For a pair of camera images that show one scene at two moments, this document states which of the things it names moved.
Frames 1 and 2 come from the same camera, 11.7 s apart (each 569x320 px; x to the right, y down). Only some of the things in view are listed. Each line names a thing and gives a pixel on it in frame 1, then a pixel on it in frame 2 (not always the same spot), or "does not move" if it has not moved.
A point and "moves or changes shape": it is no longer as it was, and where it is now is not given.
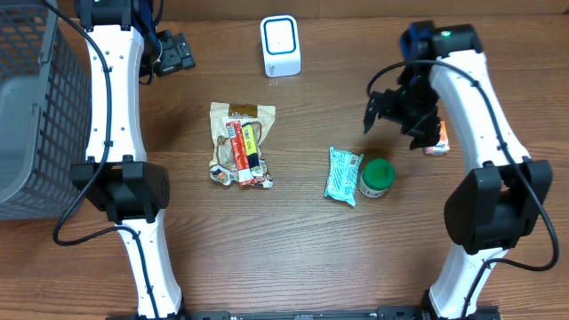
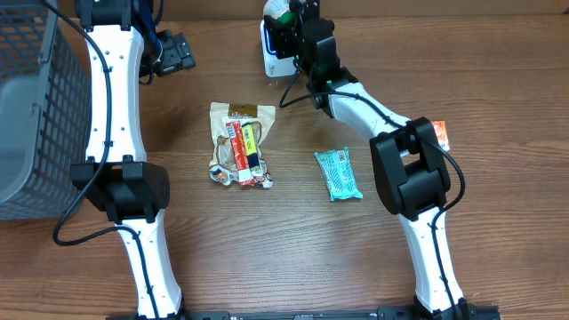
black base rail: [382, 313] does not move
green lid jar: [375, 177] to [287, 18]
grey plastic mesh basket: [45, 111] does not move
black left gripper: [176, 54] does not move
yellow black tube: [252, 148] does not move
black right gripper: [387, 102] to [281, 37]
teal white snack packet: [342, 175] moves or changes shape
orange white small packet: [443, 147] does not move
